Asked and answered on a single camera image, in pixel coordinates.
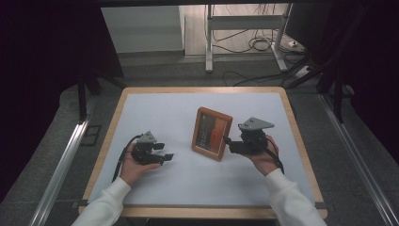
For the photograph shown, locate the white metal desk frame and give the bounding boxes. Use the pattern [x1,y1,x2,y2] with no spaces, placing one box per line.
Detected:
[204,3,294,73]

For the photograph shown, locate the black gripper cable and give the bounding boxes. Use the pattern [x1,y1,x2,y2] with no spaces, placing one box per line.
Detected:
[111,134,144,184]
[263,144,286,175]

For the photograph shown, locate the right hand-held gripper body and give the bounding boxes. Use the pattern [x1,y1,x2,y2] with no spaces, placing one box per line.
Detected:
[230,117,276,155]

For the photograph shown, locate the person's right hand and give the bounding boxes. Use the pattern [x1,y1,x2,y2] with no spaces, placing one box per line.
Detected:
[245,135,280,177]

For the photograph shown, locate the wooden table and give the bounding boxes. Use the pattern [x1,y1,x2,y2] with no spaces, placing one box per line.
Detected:
[77,86,329,220]

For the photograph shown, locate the white table mat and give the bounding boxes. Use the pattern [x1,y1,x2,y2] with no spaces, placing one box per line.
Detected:
[88,91,315,207]

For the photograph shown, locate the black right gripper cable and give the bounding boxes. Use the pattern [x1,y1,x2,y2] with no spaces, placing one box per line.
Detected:
[263,144,286,175]

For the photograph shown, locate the person's left hand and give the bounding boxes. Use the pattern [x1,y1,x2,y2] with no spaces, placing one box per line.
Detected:
[120,142,162,186]

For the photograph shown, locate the black metal stand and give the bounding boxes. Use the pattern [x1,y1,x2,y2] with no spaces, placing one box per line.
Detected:
[283,6,356,124]
[76,67,127,122]

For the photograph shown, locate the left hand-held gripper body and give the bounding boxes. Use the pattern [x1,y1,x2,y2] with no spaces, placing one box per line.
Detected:
[130,130,166,167]

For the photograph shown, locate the dark curtain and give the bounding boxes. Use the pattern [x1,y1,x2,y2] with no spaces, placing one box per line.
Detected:
[309,0,399,154]
[0,0,125,202]

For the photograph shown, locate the black floor cables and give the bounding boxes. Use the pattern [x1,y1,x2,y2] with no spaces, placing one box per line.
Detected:
[212,3,310,88]

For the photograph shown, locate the aluminium rail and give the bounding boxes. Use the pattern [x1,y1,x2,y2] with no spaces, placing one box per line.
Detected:
[28,121,90,226]
[318,93,399,226]

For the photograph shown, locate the white cabinet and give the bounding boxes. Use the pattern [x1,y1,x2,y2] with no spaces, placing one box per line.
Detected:
[101,5,185,55]

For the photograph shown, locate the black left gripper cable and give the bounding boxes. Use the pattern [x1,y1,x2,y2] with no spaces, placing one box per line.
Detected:
[111,134,144,184]

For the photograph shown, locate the dark floor grille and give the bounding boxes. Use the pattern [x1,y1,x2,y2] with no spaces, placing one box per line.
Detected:
[80,124,103,147]

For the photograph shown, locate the wooden picture frame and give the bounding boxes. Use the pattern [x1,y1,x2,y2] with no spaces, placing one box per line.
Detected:
[190,106,234,162]

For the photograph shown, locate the white power strip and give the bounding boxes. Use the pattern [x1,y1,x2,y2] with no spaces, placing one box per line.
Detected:
[295,65,314,79]

